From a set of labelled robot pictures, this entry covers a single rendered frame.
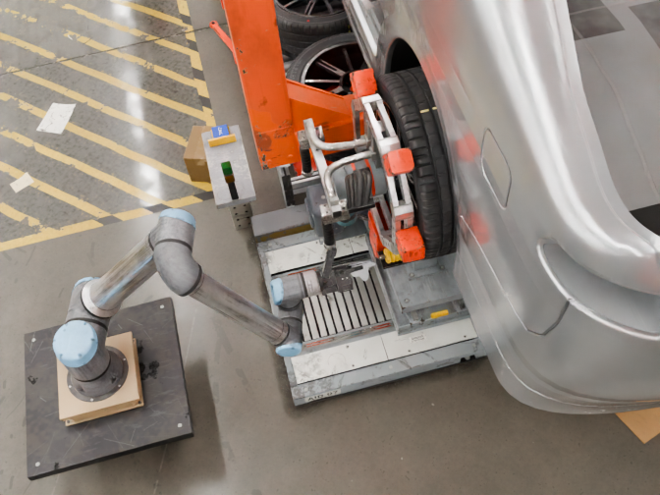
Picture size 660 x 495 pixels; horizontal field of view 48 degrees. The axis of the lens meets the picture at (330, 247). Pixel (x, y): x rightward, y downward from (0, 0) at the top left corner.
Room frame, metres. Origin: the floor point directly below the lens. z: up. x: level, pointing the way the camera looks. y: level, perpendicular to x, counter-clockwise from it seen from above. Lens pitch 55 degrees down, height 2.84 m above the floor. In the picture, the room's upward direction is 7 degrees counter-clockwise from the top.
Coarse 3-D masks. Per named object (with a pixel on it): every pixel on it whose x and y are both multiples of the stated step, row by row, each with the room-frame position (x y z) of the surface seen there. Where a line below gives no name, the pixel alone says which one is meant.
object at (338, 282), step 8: (336, 272) 1.39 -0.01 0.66; (320, 280) 1.37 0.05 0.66; (328, 280) 1.38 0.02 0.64; (336, 280) 1.37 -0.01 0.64; (344, 280) 1.37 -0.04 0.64; (352, 280) 1.37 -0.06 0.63; (320, 288) 1.35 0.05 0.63; (328, 288) 1.36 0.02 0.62; (336, 288) 1.36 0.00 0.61; (344, 288) 1.35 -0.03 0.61; (352, 288) 1.34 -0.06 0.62
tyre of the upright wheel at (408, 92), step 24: (408, 72) 1.86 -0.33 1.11; (384, 96) 1.79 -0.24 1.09; (408, 96) 1.68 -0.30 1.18; (432, 96) 1.67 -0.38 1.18; (408, 120) 1.59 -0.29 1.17; (432, 120) 1.58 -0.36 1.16; (408, 144) 1.53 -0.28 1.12; (432, 144) 1.51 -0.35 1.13; (432, 168) 1.45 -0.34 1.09; (432, 192) 1.40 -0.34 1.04; (432, 216) 1.36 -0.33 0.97; (432, 240) 1.34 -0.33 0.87; (456, 240) 1.35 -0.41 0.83
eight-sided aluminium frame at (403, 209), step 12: (372, 96) 1.76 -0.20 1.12; (360, 108) 1.77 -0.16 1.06; (372, 108) 1.72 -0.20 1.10; (384, 108) 1.70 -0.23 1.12; (372, 120) 1.65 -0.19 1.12; (384, 120) 1.65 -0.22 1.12; (372, 132) 1.63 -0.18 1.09; (384, 144) 1.54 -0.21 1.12; (396, 144) 1.54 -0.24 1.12; (384, 168) 1.50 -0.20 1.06; (408, 192) 1.43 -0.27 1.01; (384, 204) 1.69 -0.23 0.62; (396, 204) 1.41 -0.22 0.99; (408, 204) 1.40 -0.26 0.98; (372, 216) 1.67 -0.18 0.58; (384, 216) 1.66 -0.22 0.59; (396, 216) 1.38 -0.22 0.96; (408, 216) 1.39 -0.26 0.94; (396, 228) 1.38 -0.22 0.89; (384, 240) 1.51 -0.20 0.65; (396, 252) 1.38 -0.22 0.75
